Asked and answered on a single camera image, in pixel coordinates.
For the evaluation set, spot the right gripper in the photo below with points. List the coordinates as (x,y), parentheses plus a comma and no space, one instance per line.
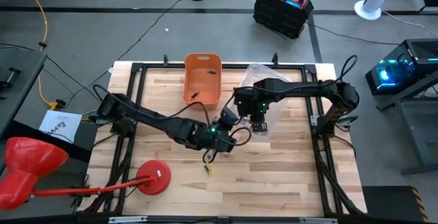
(251,100)

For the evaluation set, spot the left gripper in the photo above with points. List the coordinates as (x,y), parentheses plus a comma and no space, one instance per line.
(219,140)

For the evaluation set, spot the clear plastic bin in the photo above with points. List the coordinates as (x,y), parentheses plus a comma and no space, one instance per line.
(279,121)

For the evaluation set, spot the small cylindrical battery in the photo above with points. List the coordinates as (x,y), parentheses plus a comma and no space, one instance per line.
(195,95)
(206,168)
(212,71)

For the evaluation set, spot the orange plastic bin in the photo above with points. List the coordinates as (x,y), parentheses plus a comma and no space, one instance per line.
(202,83)

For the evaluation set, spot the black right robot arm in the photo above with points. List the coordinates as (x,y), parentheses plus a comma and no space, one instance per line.
(308,87)

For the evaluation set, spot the black table clamp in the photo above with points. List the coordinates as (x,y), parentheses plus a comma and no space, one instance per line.
(274,58)
(166,60)

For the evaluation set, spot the grey metal desk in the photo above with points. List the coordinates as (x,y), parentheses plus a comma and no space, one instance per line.
(410,114)

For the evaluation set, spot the black box with hazard stripe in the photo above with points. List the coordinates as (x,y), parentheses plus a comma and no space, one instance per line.
(390,203)

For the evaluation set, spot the white printed paper sheet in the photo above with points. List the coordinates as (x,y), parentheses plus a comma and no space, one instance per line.
(61,125)

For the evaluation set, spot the black computer with coloured lights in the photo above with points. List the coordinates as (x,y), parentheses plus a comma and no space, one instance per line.
(417,59)

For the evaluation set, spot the black side table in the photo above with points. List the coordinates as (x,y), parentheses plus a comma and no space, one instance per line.
(31,76)

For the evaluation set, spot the red desk lamp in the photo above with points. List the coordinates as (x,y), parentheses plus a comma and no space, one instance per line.
(31,162)

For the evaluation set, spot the black bar clamp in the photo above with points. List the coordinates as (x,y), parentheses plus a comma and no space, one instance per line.
(8,76)

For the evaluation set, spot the black aluminium table frame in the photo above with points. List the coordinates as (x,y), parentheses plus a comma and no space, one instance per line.
(161,65)

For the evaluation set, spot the silver metal bracket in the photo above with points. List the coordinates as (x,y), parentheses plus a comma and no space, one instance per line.
(318,221)
(128,220)

